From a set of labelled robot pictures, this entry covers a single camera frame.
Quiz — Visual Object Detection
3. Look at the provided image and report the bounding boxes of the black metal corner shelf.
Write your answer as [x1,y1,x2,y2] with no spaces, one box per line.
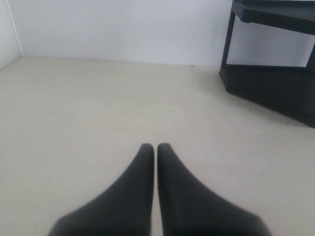
[219,0,315,127]

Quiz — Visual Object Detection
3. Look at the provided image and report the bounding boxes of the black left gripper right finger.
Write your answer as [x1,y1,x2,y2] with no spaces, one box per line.
[157,143,267,236]

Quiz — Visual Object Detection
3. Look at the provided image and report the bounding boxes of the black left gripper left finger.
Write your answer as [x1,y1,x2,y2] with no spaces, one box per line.
[49,144,155,236]

